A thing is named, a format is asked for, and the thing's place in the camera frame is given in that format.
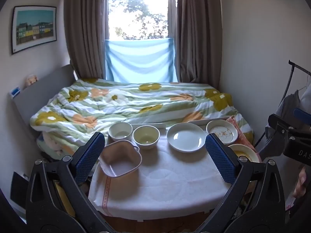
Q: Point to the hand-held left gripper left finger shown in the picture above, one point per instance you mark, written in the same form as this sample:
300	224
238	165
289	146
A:
88	157

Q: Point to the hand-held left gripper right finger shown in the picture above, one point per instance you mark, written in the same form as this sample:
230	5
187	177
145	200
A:
222	160

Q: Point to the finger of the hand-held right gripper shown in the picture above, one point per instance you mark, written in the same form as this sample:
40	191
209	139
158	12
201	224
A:
302	114
278	128

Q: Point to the person's right hand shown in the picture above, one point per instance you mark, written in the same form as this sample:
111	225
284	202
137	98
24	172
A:
300	183

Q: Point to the grey hanging garment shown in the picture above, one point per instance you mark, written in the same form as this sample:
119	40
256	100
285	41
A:
291	102

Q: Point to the yellow-rimmed bowl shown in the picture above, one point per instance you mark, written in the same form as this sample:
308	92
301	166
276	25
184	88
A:
245	153

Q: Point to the floral-print plate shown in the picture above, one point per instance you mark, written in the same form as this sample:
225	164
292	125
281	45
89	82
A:
222	132

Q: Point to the orange patterned cloth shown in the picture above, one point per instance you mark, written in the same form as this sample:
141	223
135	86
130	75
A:
243	132

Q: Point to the black clothes rack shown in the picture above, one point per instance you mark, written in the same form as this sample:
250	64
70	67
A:
288	82

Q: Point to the white bowl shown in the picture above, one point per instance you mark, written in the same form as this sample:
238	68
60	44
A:
120	131

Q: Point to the white plate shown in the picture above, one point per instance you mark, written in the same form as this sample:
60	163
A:
185	137

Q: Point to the cream bowl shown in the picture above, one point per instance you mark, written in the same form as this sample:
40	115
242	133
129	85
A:
145	137

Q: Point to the white towel with orange stripe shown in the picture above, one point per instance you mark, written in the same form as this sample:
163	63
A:
160	179

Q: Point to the floral blanket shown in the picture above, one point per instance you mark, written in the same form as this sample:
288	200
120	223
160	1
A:
126	104

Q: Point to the black flat device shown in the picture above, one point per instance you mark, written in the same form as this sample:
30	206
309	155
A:
17	189

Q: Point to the grey headboard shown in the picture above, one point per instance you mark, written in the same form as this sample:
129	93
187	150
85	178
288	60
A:
41	92

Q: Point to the pink plush toy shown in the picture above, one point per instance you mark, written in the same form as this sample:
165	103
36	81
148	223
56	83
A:
31	80

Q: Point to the blue and white box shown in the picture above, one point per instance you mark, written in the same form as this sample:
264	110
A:
15	92

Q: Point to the blue cloth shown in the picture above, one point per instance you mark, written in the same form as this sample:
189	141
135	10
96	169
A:
139	60

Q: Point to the brown curtain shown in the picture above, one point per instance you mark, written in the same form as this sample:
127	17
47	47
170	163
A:
86	29
198	31

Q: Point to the framed picture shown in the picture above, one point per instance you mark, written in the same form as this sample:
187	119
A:
34	29

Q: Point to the window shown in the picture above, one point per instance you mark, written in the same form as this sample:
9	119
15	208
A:
138	9

